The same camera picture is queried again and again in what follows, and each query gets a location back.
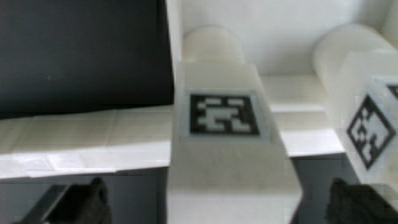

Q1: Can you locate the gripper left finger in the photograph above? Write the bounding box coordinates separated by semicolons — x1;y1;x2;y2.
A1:
15;178;111;224

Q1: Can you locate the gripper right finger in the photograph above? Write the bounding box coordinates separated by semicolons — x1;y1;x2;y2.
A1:
325;178;398;224

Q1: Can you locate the white chair leg front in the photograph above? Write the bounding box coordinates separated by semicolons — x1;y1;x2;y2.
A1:
166;26;301;224

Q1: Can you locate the white chair leg with tag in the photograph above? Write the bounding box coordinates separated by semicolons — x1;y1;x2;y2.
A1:
312;24;398;186

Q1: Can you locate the white chair seat part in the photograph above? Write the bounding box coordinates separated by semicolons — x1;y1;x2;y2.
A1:
165;0;398;157

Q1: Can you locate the white frame wall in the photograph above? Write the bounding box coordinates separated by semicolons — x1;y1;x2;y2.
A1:
0;106;172;179

